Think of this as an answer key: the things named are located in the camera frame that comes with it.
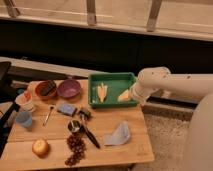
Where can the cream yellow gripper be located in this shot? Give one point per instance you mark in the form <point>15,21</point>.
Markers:
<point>124,96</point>

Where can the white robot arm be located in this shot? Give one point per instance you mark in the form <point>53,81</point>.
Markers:
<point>198,149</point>

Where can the purple bowl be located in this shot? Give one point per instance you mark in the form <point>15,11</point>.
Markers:
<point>69,88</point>

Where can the orange bowl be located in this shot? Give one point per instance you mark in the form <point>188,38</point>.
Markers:
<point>40,86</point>

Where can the green plastic tray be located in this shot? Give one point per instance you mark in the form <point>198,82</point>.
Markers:
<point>116,84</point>

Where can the light blue cloth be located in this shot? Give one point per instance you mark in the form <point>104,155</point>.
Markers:
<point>120,136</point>

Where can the metal measuring cup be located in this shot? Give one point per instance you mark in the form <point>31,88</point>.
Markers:
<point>74,126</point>

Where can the blue sponge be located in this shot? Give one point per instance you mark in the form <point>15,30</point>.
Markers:
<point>66,109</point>

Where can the brown grape bunch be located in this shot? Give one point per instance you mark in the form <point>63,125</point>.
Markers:
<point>77,146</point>

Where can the metal spoon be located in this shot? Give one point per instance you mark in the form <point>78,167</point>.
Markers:
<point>48,115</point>

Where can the yellow bread roll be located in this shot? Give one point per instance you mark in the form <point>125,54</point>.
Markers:
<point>40,147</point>

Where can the white cup with orange item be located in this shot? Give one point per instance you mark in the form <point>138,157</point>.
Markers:
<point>25,101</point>

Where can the blue plastic cup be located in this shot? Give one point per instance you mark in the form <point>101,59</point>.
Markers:
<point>24,119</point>

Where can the black chair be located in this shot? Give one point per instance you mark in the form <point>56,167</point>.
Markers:
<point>7,93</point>

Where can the black handled brush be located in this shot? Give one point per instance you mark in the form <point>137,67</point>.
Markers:
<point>85,116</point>

